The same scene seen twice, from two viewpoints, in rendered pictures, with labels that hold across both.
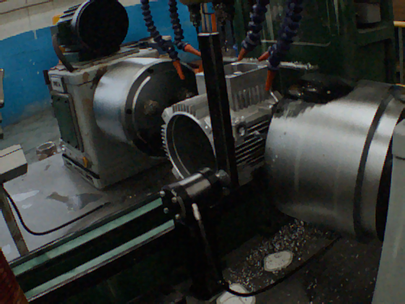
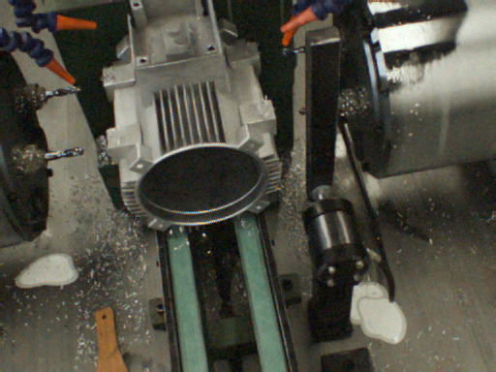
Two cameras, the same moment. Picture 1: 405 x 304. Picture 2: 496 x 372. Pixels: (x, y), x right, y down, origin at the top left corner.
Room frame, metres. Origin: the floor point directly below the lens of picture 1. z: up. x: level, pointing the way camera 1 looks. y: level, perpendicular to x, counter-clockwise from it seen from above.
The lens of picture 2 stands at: (0.42, 0.39, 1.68)
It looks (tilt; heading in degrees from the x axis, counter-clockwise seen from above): 55 degrees down; 303
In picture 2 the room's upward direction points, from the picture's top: 7 degrees counter-clockwise
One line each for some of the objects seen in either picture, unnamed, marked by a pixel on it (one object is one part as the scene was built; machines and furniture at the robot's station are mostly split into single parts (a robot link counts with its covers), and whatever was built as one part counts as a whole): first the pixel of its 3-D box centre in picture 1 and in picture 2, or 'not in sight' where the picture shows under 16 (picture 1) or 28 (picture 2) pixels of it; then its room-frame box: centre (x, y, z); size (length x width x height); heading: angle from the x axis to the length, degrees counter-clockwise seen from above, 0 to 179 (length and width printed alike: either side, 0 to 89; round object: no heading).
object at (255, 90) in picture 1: (235, 85); (177, 48); (0.80, -0.09, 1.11); 0.12 x 0.11 x 0.07; 127
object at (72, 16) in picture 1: (81, 64); not in sight; (1.27, 0.35, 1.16); 0.33 x 0.26 x 0.42; 37
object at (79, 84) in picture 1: (103, 109); not in sight; (1.26, 0.30, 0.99); 0.35 x 0.31 x 0.37; 37
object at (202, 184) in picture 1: (287, 203); (327, 158); (0.63, -0.14, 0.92); 0.45 x 0.13 x 0.24; 127
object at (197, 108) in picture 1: (227, 134); (192, 124); (0.78, -0.06, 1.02); 0.20 x 0.19 x 0.19; 127
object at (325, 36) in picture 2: (218, 112); (321, 127); (0.59, -0.03, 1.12); 0.04 x 0.03 x 0.26; 127
